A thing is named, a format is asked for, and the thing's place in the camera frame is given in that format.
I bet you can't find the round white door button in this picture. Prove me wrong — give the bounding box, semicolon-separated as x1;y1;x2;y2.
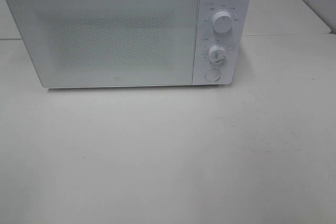
205;69;221;82

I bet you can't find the white timer knob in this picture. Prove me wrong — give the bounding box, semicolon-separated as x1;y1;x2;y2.
208;45;228;65

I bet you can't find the upper white power knob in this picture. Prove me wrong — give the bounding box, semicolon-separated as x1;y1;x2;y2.
212;10;233;34

